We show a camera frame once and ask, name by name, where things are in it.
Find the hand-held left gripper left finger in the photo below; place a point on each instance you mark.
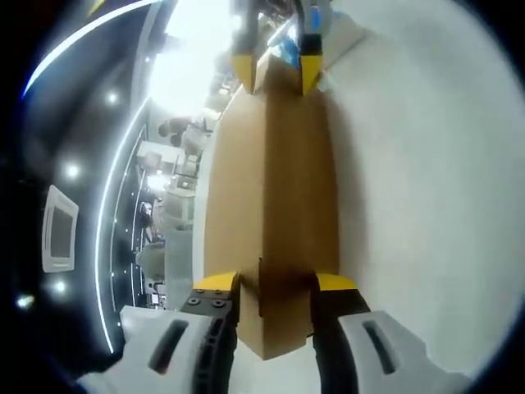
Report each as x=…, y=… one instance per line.
x=164, y=353

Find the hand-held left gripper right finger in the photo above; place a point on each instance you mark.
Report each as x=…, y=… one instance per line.
x=369, y=353

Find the ceiling air conditioner vent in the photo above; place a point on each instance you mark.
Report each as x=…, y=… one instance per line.
x=60, y=230

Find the brown cardboard shoe box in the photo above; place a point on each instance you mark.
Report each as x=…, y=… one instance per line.
x=270, y=205

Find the frosted white panel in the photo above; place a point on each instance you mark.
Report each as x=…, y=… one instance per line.
x=178, y=262

